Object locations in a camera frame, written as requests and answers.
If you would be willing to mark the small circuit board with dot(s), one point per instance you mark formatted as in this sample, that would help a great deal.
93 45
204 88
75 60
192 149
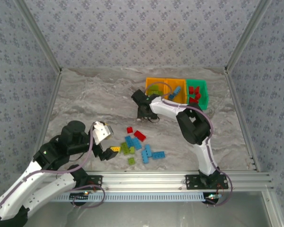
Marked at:
213 196

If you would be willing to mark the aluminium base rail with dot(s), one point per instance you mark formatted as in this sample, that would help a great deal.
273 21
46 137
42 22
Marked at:
144 180

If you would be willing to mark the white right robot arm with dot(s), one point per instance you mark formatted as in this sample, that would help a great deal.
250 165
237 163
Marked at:
165 110

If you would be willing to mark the aluminium side rail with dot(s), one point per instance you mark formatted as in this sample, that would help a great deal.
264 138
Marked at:
48 113
241 118

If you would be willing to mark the orange plastic bin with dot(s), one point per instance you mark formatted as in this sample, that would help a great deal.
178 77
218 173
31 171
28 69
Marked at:
171 82
149 81

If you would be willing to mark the green plastic bin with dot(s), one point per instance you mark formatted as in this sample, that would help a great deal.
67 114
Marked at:
203 104

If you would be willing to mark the small red lego brick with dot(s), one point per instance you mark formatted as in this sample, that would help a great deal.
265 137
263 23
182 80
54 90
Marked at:
130 130

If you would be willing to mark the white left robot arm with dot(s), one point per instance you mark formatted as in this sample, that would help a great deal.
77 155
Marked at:
19 186

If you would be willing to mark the aluminium frame post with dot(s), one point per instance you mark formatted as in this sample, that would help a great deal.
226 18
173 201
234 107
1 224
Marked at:
39 35
246 35

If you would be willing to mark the small lime green lego brick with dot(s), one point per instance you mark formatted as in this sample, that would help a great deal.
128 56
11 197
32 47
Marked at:
131 161

